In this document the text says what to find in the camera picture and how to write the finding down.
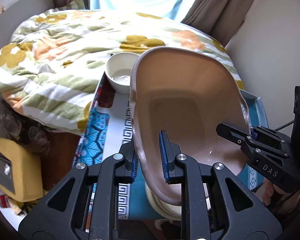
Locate pink square dish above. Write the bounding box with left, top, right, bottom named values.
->
left=129, top=47, right=250, bottom=205

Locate plain white plate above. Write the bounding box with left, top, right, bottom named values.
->
left=145, top=183, right=181, bottom=221

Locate white small bowl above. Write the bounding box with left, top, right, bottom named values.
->
left=105, top=52, right=139, bottom=94

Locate person's right hand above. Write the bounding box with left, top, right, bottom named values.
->
left=261, top=178, right=300, bottom=214

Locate blue patterned tablecloth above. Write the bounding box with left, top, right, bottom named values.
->
left=72, top=71, right=269, bottom=222

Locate yellow box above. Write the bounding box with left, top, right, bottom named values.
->
left=0, top=138, right=44, bottom=202

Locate floral striped duvet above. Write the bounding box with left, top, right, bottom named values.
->
left=0, top=9, right=243, bottom=135

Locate right brown curtain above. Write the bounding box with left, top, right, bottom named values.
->
left=181, top=0, right=254, bottom=46

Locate green patterned pillow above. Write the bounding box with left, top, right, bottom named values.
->
left=57, top=0, right=86, bottom=11

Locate grey headboard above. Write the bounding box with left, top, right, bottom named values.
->
left=0, top=0, right=54, bottom=49

